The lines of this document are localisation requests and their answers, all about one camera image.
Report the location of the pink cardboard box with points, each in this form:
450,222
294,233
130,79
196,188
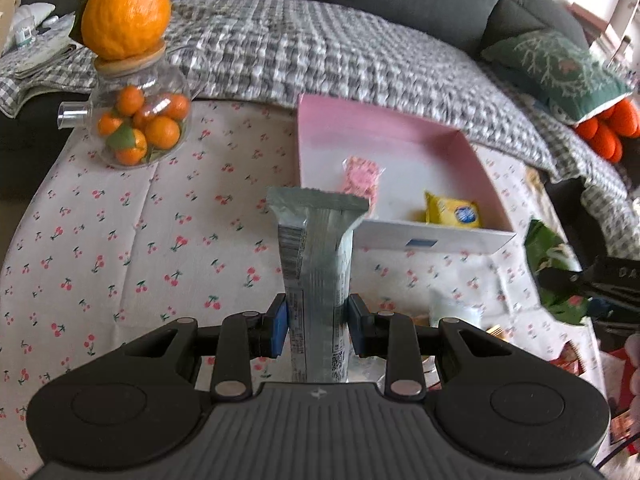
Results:
375,135

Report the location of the large orange citrus fruit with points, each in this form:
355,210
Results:
125,15

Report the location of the white snack packet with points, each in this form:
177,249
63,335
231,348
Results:
452,307

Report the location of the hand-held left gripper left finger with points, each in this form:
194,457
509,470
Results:
280,327

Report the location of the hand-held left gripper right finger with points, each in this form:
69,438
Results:
355,327

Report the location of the folded grey checked cloth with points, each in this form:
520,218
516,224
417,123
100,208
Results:
35,75

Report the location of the long silver snack packet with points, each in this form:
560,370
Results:
320,270

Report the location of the gold snack packet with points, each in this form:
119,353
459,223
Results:
497,332

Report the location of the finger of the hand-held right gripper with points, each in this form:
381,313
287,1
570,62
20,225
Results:
560,280

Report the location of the red snack packet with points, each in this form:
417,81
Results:
612,370

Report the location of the yellow snack packet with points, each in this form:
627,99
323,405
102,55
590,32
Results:
450,212

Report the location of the pile of small tangerines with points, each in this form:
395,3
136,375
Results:
162,130

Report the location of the beige cushion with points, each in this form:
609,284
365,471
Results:
7,5

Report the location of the green snack packet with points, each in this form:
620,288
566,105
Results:
545,250

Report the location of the round wooden lid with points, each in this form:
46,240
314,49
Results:
112,66

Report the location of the grey checked blanket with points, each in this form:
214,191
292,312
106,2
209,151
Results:
325,50

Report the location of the small white bottle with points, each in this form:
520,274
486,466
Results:
22,32

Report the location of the orange plush toy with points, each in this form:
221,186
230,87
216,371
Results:
605,135

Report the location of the pink snack packet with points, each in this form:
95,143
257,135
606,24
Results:
360,180

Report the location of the green embroidered cushion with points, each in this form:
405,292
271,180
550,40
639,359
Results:
550,70

